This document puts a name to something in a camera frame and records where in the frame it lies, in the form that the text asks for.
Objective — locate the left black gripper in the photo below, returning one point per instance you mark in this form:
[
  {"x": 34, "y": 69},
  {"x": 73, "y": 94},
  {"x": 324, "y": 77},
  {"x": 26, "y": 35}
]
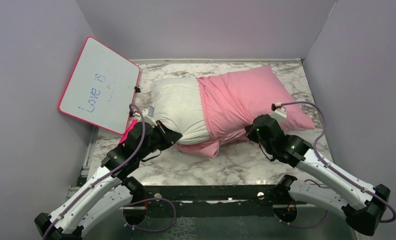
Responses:
[{"x": 169, "y": 137}]

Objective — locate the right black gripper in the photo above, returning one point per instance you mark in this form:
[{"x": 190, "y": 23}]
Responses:
[{"x": 251, "y": 133}]

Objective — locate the white pillow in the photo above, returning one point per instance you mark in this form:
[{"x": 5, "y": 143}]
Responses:
[{"x": 177, "y": 104}]

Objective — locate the pink floral pillowcase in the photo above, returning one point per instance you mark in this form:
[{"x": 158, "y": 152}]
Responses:
[{"x": 231, "y": 101}]

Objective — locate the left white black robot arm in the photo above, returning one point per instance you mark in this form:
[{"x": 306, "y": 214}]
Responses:
[{"x": 110, "y": 187}]

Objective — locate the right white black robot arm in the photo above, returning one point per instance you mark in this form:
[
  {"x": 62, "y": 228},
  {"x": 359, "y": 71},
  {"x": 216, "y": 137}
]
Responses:
[{"x": 361, "y": 204}]

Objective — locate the pink marker pen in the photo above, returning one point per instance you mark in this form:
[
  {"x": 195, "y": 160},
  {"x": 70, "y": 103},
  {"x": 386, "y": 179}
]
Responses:
[{"x": 126, "y": 130}]

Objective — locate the pink framed whiteboard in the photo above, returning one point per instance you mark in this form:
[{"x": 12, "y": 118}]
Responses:
[{"x": 101, "y": 87}]

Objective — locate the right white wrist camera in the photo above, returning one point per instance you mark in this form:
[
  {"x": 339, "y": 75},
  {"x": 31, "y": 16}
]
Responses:
[{"x": 279, "y": 113}]

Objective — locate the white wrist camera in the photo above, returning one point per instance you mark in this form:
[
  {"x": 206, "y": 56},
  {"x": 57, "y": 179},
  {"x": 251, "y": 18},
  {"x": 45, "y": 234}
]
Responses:
[
  {"x": 146, "y": 115},
  {"x": 279, "y": 113}
]

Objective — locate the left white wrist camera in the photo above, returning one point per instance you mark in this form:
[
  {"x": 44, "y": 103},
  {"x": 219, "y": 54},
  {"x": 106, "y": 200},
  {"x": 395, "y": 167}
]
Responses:
[{"x": 146, "y": 115}]

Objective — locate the black mounting rail base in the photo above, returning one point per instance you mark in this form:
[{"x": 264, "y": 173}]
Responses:
[{"x": 209, "y": 201}]

